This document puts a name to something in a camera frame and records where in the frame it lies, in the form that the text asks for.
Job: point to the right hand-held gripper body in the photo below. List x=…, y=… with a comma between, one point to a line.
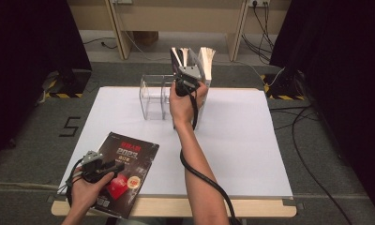
x=188, y=82

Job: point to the brown cardboard box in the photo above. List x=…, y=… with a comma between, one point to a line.
x=146, y=38

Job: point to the person's right hand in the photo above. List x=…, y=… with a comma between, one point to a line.
x=185, y=111

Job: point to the black stand base with striped tape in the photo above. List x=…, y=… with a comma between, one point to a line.
x=285, y=87
x=73, y=84

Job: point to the white board sheet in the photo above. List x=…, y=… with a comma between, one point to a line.
x=248, y=140

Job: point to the person's left hand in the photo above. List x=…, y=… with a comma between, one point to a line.
x=87, y=200

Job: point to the white wall socket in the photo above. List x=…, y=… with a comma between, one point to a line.
x=259, y=2

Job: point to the clear acrylic book rack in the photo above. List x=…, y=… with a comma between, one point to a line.
x=152, y=103

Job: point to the beige wooden desk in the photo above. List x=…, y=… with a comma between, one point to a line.
x=176, y=15

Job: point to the black curtain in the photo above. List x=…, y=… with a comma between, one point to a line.
x=342, y=78
x=29, y=62

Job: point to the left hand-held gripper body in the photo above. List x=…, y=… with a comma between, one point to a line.
x=93, y=171

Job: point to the white book with colourful pictures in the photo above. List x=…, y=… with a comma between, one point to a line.
x=207, y=62

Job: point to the black and red magazine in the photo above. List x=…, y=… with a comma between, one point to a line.
x=135, y=150

